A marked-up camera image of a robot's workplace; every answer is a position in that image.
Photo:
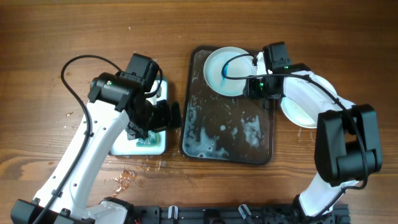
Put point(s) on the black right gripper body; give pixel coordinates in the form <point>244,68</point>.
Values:
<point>259,88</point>

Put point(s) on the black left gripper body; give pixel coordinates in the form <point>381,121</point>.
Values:
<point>154,116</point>

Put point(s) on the yellow green scrub sponge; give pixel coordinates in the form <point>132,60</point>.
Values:
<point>152,140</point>

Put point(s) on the white plate blue blot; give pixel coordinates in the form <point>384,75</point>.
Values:
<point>298,112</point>

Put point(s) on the white plate blue streak top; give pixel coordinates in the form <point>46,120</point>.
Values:
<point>226,63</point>

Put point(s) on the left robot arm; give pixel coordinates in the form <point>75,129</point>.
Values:
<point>116,103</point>

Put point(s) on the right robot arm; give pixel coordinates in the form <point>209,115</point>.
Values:
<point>347,145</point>

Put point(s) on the dark green soapy water tray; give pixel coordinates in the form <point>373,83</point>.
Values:
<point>127,147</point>

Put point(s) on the dark brown serving tray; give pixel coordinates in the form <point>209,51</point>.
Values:
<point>220,128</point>

